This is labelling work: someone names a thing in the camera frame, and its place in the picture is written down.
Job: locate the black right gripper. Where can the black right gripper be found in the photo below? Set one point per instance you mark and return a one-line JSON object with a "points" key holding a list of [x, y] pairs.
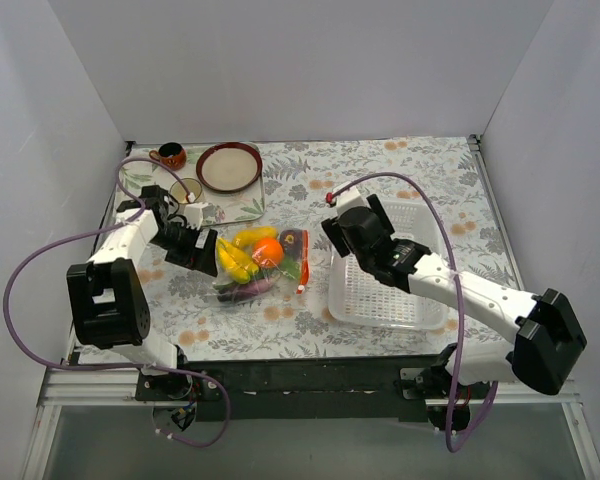
{"points": [[327, 235]]}

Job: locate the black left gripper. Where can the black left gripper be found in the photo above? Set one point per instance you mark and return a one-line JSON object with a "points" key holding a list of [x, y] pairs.
{"points": [[200, 250]]}

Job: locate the yellow fake banana bunch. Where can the yellow fake banana bunch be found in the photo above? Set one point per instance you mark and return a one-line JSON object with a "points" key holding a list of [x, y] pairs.
{"points": [[238, 265]]}

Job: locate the clear zip top bag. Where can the clear zip top bag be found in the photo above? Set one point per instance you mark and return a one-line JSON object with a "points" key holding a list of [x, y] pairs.
{"points": [[260, 270]]}

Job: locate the orange fake fruit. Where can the orange fake fruit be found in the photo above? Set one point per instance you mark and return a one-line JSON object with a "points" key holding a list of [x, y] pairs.
{"points": [[267, 252]]}

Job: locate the round dark purple fake fruit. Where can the round dark purple fake fruit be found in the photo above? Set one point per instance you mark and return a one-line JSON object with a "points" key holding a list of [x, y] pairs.
{"points": [[292, 241]]}

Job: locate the small green fake cucumber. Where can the small green fake cucumber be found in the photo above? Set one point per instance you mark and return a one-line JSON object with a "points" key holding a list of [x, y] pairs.
{"points": [[291, 268]]}

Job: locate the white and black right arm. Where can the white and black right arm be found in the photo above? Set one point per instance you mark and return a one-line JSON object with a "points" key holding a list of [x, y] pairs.
{"points": [[543, 338]]}

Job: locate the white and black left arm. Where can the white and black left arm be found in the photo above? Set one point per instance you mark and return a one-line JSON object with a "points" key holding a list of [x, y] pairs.
{"points": [[109, 307]]}

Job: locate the floral table mat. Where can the floral table mat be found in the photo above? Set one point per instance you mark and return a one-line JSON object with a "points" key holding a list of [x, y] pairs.
{"points": [[440, 174]]}

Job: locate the white perforated plastic basket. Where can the white perforated plastic basket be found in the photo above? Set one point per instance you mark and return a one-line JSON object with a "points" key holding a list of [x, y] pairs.
{"points": [[374, 291]]}

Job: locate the cream enamel mug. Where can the cream enamel mug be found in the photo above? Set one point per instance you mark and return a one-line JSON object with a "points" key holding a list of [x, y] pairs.
{"points": [[181, 188]]}

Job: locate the red rimmed beige plate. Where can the red rimmed beige plate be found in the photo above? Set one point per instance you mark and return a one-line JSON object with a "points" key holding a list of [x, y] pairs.
{"points": [[229, 167]]}

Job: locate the brown ceramic cup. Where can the brown ceramic cup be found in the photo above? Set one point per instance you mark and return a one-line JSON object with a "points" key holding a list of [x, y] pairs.
{"points": [[172, 155]]}

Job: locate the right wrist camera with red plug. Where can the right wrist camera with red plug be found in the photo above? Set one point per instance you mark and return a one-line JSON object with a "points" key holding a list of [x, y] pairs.
{"points": [[337, 197]]}

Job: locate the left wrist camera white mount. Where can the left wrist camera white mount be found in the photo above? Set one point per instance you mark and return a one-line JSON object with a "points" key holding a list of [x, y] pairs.
{"points": [[193, 211]]}

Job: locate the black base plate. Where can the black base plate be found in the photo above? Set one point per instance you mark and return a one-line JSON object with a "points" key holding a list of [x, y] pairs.
{"points": [[210, 406]]}

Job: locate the aluminium frame rail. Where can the aluminium frame rail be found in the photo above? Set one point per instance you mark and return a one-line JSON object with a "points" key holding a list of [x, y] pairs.
{"points": [[393, 375]]}

